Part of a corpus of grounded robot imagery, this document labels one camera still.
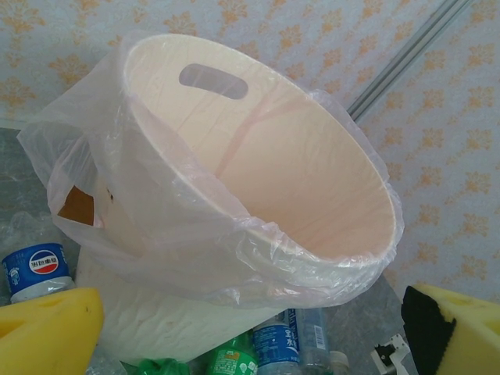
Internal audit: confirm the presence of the yellow sponge left gripper right finger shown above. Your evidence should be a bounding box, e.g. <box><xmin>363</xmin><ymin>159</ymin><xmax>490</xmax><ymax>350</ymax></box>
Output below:
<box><xmin>402</xmin><ymin>284</ymin><xmax>500</xmax><ymax>375</ymax></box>

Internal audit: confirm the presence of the brown paper sticker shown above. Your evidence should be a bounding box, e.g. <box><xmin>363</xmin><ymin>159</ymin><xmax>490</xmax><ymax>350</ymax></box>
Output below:
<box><xmin>56</xmin><ymin>185</ymin><xmax>97</xmax><ymax>228</ymax></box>

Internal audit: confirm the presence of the cream plastic waste bin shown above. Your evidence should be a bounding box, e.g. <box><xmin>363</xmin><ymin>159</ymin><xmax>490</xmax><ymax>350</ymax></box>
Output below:
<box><xmin>73</xmin><ymin>33</ymin><xmax>398</xmax><ymax>364</ymax></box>

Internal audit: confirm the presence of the translucent plastic bag liner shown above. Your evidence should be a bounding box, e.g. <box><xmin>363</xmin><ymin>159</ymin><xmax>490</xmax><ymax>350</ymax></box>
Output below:
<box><xmin>17</xmin><ymin>34</ymin><xmax>403</xmax><ymax>313</ymax></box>

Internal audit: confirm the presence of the blue label water bottle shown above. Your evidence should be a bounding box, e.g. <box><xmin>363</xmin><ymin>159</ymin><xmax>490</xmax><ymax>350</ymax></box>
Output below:
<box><xmin>252</xmin><ymin>315</ymin><xmax>302</xmax><ymax>375</ymax></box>

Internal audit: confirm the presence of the yellow sponge left gripper left finger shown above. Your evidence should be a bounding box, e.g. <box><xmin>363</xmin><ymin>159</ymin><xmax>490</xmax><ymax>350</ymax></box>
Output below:
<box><xmin>0</xmin><ymin>287</ymin><xmax>105</xmax><ymax>375</ymax></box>

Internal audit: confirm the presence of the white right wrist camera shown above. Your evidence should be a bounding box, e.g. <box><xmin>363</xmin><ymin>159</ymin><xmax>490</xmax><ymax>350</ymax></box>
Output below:
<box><xmin>373</xmin><ymin>334</ymin><xmax>407</xmax><ymax>375</ymax></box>

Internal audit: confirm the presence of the green bottle yellow cap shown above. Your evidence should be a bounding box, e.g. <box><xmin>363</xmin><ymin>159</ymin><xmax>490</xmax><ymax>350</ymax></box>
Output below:
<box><xmin>205</xmin><ymin>330</ymin><xmax>259</xmax><ymax>375</ymax></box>

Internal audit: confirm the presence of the Pepsi bottle blue cap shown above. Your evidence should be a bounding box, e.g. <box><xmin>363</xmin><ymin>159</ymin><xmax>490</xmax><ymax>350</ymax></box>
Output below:
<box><xmin>1</xmin><ymin>242</ymin><xmax>76</xmax><ymax>305</ymax></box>

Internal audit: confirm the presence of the clear bottle white cap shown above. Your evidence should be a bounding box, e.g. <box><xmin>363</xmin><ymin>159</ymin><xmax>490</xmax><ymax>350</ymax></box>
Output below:
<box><xmin>327</xmin><ymin>350</ymin><xmax>349</xmax><ymax>375</ymax></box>

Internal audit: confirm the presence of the clear crushed plastic bottle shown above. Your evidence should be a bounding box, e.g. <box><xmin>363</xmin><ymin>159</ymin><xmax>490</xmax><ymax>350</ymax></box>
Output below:
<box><xmin>7</xmin><ymin>212</ymin><xmax>55</xmax><ymax>251</ymax></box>

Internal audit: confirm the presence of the clear bottle blue label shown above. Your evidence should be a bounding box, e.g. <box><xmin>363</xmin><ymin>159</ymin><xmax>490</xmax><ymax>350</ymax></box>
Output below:
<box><xmin>287</xmin><ymin>306</ymin><xmax>331</xmax><ymax>375</ymax></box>

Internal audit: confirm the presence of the aluminium frame post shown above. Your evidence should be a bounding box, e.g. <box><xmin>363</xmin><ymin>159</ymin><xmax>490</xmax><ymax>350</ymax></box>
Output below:
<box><xmin>349</xmin><ymin>0</ymin><xmax>481</xmax><ymax>118</ymax></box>

